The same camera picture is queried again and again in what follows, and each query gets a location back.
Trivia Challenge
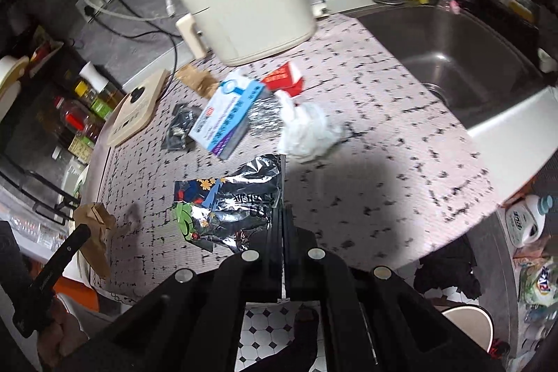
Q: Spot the white cabinet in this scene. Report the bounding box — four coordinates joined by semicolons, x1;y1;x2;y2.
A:
466;86;558;203

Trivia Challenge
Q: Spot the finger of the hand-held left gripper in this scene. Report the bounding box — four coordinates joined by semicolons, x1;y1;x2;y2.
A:
12;223;92;339

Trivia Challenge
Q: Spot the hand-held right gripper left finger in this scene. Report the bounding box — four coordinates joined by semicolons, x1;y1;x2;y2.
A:
61;202;284;372

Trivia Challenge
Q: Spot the grey shelf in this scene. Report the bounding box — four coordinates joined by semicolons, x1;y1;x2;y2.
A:
468;202;524;355

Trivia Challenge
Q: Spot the green label jar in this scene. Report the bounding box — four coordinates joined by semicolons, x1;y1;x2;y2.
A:
89;97;116;121

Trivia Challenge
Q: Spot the brown paper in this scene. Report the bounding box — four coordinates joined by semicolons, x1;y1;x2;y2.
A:
176;64;219;98
73;202;116;279

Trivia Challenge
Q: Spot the blue white medicine box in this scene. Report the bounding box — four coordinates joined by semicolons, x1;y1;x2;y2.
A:
188;71;274;162

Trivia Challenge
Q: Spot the crinkled silver foil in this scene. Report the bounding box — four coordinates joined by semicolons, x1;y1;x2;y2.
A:
244;91;291;144

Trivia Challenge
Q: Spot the colourful refill pouch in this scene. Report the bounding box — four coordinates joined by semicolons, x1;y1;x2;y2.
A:
519;254;558;312

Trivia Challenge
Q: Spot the white cap oil bottle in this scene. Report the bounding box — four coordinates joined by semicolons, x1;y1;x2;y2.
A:
78;60;123;103

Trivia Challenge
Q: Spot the person's left hand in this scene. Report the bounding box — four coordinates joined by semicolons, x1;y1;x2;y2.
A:
37;300;90;370

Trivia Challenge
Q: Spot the black foil snack bag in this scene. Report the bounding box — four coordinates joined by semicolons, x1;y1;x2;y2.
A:
173;154;286;253

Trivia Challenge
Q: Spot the black power cable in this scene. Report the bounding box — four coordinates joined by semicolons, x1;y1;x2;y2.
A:
85;0;181;87

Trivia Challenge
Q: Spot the red white carton box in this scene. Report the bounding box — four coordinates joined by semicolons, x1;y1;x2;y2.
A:
260;60;306;98

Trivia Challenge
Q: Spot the white laundry detergent bottle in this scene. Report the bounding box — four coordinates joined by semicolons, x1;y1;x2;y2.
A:
506;194;554;248

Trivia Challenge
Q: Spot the cream trash bin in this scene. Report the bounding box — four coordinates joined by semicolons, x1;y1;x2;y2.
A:
440;304;495;355

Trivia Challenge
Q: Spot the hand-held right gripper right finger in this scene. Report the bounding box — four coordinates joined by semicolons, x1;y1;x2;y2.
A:
284;204;506;372

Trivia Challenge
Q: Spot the black cloth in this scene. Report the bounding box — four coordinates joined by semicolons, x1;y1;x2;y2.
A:
413;239;482;298

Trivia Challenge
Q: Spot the small dark packet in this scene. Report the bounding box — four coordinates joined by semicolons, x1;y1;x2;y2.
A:
162;103;203;151

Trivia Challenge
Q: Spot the red label bottle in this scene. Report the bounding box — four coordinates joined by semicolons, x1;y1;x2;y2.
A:
54;97;94;138

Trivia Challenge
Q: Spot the light wooden cutting board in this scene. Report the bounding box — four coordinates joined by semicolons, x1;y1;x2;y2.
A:
107;69;171;147

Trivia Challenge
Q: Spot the black wire rack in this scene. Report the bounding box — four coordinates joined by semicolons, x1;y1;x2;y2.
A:
0;137;81;225

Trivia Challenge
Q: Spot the person's leg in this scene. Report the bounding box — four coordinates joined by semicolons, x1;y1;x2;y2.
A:
257;309;321;372

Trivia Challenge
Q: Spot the cream round plate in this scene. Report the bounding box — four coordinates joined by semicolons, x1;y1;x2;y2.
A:
0;55;31;103

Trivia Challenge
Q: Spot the crumpled white plastic bag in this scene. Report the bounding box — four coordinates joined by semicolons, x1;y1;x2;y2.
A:
274;90;349;162

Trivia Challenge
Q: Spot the stainless steel sink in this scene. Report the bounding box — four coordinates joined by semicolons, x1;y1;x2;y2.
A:
353;3;554;129

